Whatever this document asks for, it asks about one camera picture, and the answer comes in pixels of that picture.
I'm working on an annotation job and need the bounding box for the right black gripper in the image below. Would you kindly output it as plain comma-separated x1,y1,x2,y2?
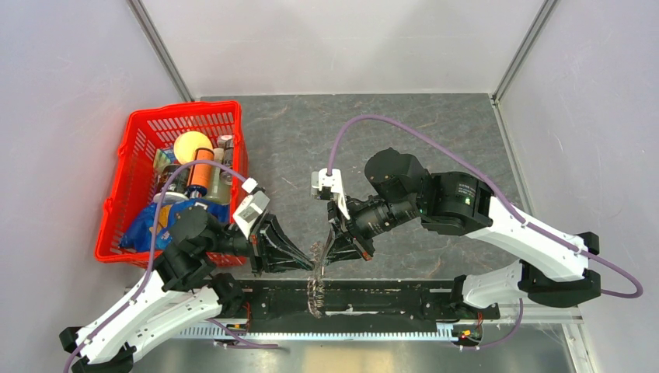
321,192,422,265

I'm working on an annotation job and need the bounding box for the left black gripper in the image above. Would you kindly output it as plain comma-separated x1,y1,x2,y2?
202,207,316,276

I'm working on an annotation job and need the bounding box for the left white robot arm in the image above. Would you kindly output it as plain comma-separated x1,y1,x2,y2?
59,207,314,372

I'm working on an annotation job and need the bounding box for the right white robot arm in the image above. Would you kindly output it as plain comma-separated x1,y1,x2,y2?
311,148,602,318

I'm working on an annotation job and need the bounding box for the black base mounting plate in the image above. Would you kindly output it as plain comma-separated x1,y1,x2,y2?
218,279,500,334

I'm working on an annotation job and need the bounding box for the clear green bottle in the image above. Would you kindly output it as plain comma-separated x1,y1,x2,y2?
205,134,234,205

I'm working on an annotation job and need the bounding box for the orange cylinder bottle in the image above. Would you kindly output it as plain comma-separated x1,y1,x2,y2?
187,148,214,198

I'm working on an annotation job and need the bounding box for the black can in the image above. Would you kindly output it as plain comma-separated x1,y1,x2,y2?
152,163,190,204

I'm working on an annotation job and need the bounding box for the yellow ball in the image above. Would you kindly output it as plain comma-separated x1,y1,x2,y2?
173,131,212,165

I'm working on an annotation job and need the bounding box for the blue Doritos chip bag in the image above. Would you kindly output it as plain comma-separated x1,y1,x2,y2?
118,198,230,253

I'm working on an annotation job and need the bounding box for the colourful small box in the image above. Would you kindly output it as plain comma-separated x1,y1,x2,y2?
153,147,177,172

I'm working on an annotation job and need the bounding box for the red plastic basket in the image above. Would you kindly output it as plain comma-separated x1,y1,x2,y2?
95,100,249,268

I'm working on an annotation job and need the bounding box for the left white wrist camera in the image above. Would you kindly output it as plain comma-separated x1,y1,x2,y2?
232,177,270,239

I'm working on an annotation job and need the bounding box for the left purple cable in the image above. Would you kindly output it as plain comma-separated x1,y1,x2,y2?
62,160,256,373

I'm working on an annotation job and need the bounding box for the purple cable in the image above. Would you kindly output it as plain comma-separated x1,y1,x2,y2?
62,160,256,373
326,114,644,300

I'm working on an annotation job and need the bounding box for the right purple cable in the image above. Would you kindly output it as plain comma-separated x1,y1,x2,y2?
326,114,644,300

